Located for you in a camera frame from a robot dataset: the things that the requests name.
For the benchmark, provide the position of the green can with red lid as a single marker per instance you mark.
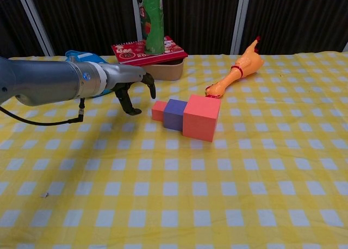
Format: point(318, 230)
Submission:
point(153, 20)

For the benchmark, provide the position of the small white paper scrap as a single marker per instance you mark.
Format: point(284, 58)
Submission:
point(44, 195)

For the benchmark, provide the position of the small orange foam cube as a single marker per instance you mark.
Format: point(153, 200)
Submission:
point(158, 111)

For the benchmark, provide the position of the orange rubber chicken toy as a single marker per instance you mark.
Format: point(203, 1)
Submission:
point(244, 67)

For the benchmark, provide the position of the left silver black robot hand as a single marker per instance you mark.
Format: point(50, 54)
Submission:
point(122, 75)

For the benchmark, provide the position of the yellow white checked tablecloth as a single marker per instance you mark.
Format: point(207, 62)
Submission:
point(190, 183)

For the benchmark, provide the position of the beige oval box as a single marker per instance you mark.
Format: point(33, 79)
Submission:
point(168, 71)

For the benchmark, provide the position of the large orange foam cube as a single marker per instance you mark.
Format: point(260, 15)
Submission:
point(199, 121)

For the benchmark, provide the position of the blue detergent bottle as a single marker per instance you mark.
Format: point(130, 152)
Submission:
point(96, 59)

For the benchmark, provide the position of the purple cube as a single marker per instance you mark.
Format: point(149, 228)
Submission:
point(174, 115)

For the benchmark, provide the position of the red desk calendar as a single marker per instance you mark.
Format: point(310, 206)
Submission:
point(130, 56)

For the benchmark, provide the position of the grey partition frame post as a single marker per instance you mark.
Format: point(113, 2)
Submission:
point(133, 12)
point(34, 18)
point(240, 20)
point(345, 48)

